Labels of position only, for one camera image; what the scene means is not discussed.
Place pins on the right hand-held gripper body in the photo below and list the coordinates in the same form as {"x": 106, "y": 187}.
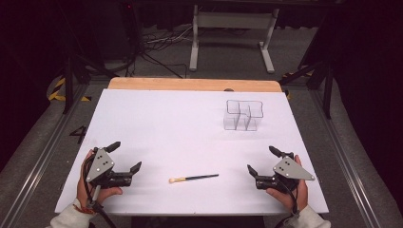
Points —
{"x": 290, "y": 169}

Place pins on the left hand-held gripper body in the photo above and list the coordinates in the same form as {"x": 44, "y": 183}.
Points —
{"x": 100, "y": 164}

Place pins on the person's right hand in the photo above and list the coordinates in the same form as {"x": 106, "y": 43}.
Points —
{"x": 301, "y": 194}

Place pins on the person's left hand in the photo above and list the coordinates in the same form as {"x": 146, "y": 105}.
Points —
{"x": 81, "y": 190}

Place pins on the clear plastic compartment organizer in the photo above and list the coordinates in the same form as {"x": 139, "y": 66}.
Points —
{"x": 244, "y": 115}

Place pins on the white table cover board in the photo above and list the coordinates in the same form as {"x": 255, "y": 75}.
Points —
{"x": 177, "y": 139}

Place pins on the black tripod stand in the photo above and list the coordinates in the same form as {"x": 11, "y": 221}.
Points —
{"x": 328, "y": 91}
{"x": 68, "y": 85}

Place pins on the yellow black floor tape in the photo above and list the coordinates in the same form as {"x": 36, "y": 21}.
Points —
{"x": 57, "y": 93}

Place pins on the dark device with red light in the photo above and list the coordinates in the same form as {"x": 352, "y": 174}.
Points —
{"x": 129, "y": 28}

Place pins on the aluminium floor rail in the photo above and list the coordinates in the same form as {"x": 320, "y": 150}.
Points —
{"x": 41, "y": 161}
{"x": 348, "y": 164}

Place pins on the white metal stand frame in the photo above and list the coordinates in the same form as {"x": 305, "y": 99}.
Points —
{"x": 233, "y": 20}

